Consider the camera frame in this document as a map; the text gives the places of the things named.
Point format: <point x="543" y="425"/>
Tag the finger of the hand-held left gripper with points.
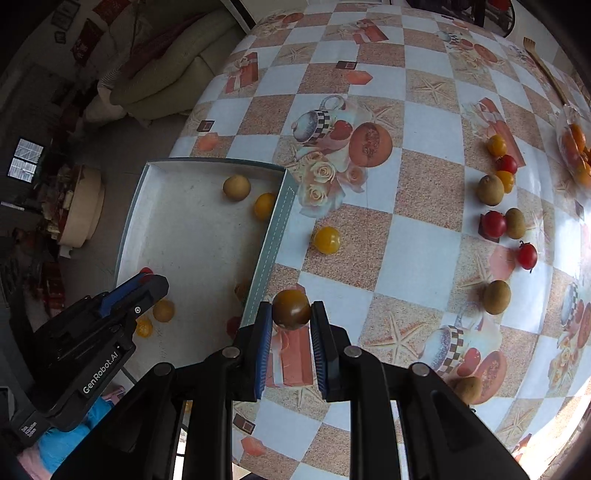
<point x="122" y="290"/>
<point x="143" y="304"/>

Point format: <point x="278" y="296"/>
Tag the dark brown cherry tomato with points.
<point x="291" y="308"/>

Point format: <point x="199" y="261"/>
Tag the beige sofa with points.
<point x="184" y="69"/>

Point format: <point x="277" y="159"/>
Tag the long wooden board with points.
<point x="547" y="71"/>

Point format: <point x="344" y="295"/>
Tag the person's left forearm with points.
<point x="32" y="466"/>

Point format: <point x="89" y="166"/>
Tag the orange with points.
<point x="578" y="138"/>
<point x="584" y="174"/>
<point x="568" y="151"/>

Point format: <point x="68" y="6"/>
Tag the brown longan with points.
<point x="164" y="310"/>
<point x="467" y="389"/>
<point x="497" y="297"/>
<point x="490" y="189"/>
<point x="237" y="188"/>
<point x="515" y="223"/>

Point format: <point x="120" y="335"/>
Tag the shallow grey cardboard box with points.
<point x="184" y="240"/>

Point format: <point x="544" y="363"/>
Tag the bright window panes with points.
<point x="25" y="159"/>

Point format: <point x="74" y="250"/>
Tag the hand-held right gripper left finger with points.
<point x="263" y="355"/>

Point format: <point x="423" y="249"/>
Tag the checkered printed tablecloth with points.
<point x="415" y="138"/>

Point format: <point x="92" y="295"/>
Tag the clear glass bowl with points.
<point x="563" y="121"/>

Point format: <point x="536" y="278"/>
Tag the person's left hand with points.
<point x="69" y="443"/>

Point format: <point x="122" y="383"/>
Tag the round beige basket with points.
<point x="85" y="207"/>

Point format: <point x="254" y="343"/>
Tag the red wall hanging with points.
<point x="85" y="39"/>

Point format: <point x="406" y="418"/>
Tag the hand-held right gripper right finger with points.
<point x="319" y="355"/>

